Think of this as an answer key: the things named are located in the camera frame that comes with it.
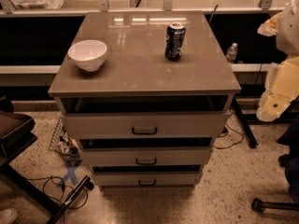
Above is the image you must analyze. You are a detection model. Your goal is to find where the black table leg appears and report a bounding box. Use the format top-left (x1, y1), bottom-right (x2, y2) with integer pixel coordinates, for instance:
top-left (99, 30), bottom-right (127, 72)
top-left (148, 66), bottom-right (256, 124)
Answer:
top-left (232, 98), bottom-right (258, 148)

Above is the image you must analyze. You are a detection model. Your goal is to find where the black floor cable left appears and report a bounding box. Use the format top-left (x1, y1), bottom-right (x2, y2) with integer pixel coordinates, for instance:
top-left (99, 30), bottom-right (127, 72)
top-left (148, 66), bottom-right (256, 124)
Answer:
top-left (27, 175), bottom-right (90, 224)

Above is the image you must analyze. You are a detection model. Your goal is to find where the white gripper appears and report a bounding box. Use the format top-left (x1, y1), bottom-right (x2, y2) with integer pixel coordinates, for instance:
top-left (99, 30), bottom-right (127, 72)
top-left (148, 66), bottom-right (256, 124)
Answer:
top-left (256, 57), bottom-right (299, 122)

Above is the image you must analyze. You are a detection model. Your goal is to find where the white shoe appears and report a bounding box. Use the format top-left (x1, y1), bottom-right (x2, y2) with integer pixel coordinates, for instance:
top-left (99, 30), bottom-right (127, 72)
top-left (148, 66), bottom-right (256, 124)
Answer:
top-left (0, 208), bottom-right (17, 224)

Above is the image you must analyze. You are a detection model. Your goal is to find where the black floor cable right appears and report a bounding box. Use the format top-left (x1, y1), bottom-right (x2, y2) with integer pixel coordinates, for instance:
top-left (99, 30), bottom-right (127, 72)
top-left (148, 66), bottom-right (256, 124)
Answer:
top-left (213, 110), bottom-right (245, 150)

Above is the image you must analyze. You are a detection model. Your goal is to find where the grey drawer cabinet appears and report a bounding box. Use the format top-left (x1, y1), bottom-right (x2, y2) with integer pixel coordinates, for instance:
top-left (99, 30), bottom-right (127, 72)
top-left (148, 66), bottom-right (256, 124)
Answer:
top-left (49, 11), bottom-right (240, 175)

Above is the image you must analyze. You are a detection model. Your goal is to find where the clear plastic water bottle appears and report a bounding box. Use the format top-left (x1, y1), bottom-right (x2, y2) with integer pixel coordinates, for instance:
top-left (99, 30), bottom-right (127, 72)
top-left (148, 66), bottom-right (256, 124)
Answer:
top-left (226, 43), bottom-right (237, 63)

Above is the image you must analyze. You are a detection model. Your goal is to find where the black floor cable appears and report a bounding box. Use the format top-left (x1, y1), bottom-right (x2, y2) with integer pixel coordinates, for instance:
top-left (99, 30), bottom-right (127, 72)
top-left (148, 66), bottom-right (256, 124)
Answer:
top-left (27, 175), bottom-right (90, 224)
top-left (213, 110), bottom-right (245, 150)

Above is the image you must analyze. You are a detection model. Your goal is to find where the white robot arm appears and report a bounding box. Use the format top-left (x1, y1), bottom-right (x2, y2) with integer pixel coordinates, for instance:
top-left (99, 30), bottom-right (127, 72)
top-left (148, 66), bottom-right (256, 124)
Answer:
top-left (256, 0), bottom-right (299, 122)

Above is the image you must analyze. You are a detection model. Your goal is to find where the white ceramic bowl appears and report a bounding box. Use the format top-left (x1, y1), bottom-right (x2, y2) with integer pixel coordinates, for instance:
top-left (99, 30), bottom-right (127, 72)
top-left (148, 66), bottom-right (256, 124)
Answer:
top-left (67, 40), bottom-right (107, 72)

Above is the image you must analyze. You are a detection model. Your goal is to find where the grey drawer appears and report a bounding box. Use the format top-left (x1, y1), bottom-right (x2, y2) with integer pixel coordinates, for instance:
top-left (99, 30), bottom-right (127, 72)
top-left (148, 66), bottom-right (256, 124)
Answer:
top-left (79, 147), bottom-right (211, 166)
top-left (93, 172), bottom-right (202, 188)
top-left (62, 112), bottom-right (228, 140)

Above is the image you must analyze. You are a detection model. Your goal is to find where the dark blue soda can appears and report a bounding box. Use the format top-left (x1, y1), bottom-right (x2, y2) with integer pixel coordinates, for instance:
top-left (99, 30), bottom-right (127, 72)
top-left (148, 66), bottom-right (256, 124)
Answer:
top-left (164, 21), bottom-right (186, 61)

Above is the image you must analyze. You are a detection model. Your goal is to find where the wire mesh basket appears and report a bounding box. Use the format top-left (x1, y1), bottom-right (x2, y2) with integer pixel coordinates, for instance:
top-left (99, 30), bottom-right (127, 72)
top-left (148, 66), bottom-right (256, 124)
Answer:
top-left (49, 119), bottom-right (81, 166)

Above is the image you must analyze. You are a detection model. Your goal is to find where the blue tape cross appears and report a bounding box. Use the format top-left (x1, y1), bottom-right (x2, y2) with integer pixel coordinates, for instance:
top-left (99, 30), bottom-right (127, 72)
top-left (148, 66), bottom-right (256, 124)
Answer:
top-left (58, 160), bottom-right (82, 186)

